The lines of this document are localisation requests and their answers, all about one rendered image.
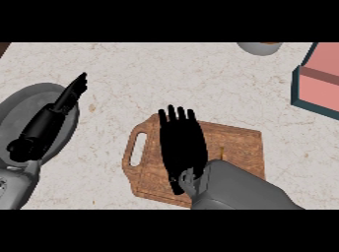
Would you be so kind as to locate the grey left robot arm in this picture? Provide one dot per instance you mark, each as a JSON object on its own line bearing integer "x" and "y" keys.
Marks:
{"x": 9, "y": 188}

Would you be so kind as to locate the brown wooden cutting board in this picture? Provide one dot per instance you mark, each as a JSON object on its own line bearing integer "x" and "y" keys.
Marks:
{"x": 234, "y": 147}

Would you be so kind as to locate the pink and teal box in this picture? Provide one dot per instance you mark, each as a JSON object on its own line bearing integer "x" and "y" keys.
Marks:
{"x": 328, "y": 82}

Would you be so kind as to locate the grey round plate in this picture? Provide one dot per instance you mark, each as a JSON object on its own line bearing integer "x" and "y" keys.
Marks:
{"x": 9, "y": 124}

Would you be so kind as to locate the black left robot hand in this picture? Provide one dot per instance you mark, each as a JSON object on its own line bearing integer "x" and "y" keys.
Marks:
{"x": 44, "y": 126}

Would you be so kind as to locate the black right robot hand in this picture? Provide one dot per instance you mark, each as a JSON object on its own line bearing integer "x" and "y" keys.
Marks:
{"x": 182, "y": 144}

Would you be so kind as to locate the grey round bowl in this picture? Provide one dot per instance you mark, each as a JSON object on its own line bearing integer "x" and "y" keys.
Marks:
{"x": 259, "y": 48}

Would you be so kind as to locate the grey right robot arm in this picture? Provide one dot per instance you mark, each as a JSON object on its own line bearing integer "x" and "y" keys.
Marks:
{"x": 237, "y": 188}

